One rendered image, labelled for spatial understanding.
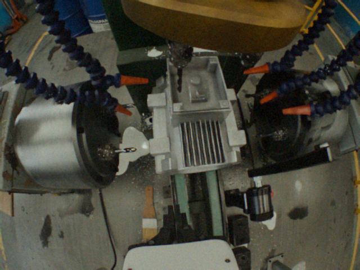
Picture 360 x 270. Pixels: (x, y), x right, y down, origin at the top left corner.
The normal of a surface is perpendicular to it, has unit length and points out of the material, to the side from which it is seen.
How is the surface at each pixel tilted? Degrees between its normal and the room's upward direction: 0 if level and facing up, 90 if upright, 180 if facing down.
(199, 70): 0
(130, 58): 0
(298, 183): 0
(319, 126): 32
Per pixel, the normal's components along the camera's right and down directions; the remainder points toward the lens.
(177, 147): -0.51, -0.20
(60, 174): 0.10, 0.55
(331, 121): 0.07, 0.19
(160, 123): 0.02, -0.29
